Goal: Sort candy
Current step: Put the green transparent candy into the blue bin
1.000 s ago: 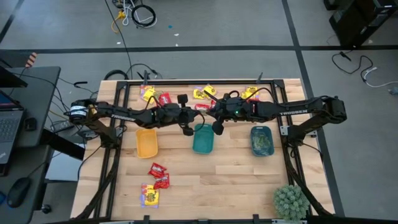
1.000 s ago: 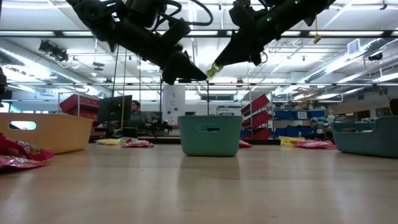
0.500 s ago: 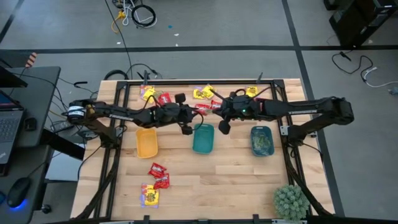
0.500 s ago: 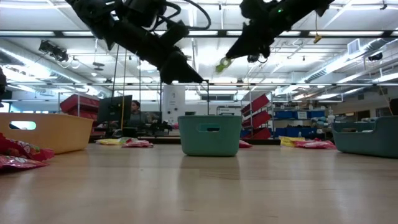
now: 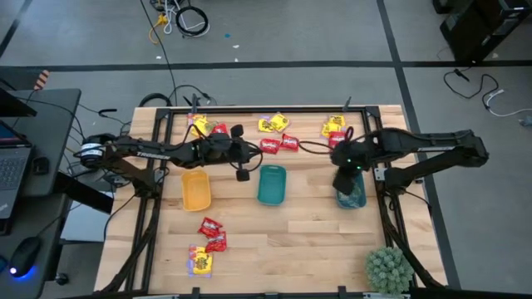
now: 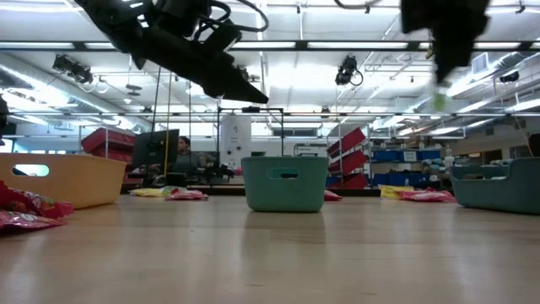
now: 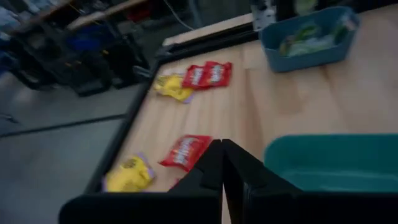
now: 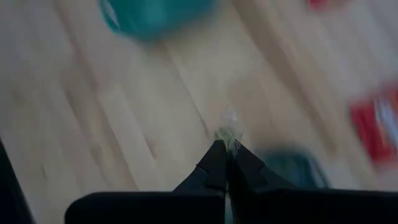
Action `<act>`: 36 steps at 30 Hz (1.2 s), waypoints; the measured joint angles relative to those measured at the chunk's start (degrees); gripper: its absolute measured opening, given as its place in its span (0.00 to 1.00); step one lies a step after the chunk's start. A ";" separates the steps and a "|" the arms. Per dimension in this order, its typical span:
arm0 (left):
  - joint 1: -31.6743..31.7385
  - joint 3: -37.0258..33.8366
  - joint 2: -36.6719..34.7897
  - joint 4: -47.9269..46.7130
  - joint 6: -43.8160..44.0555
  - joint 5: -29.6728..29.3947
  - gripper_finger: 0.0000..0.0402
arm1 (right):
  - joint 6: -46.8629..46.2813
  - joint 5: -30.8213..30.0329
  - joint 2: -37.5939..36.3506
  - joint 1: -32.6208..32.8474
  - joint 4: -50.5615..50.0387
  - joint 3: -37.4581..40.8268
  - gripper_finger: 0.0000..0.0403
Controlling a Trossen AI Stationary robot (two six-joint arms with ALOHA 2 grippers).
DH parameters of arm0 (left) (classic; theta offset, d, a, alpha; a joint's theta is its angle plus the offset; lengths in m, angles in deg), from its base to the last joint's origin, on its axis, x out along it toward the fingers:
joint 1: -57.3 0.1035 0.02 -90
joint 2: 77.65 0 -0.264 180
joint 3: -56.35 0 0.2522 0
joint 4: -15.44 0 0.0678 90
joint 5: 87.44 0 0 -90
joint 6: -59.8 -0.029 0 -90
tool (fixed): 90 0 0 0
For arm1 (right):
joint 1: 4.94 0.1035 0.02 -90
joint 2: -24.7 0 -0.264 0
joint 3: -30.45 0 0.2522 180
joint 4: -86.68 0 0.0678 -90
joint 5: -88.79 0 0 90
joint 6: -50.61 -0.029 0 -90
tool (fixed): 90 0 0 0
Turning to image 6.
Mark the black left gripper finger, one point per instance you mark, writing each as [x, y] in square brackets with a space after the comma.
[236, 93]
[240, 76]

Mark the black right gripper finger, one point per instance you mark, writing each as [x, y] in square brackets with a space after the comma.
[442, 59]
[459, 59]

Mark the green candy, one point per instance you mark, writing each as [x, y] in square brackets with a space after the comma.
[439, 101]

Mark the teal plastic bin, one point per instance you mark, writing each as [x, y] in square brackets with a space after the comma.
[284, 190]

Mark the yellow purple candy pack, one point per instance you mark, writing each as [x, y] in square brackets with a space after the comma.
[394, 192]
[149, 192]

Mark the blue plastic bin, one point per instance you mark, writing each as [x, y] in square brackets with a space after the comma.
[498, 194]

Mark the yellow plastic bin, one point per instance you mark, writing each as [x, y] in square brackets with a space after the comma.
[76, 181]

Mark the black background robot arm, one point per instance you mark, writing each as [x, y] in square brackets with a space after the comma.
[215, 171]

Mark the white ceiling air vent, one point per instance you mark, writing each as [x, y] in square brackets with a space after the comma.
[480, 63]

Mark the white cylindrical tank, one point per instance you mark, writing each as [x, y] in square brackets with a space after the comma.
[235, 139]

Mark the black ceiling fixture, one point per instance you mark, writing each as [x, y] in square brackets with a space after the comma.
[509, 77]

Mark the person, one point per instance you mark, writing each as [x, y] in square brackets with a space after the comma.
[185, 154]

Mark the black computer monitor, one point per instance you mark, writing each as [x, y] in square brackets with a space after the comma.
[156, 148]

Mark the blue storage bin shelf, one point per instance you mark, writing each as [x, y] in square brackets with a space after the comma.
[405, 169]

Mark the black ceiling spotlight bar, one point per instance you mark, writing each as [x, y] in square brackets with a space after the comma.
[71, 69]

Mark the red storage bin rack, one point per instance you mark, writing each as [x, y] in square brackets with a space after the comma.
[107, 143]

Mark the red tilted bin rack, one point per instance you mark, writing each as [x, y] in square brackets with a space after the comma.
[348, 158]

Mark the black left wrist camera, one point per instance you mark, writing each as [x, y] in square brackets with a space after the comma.
[220, 38]

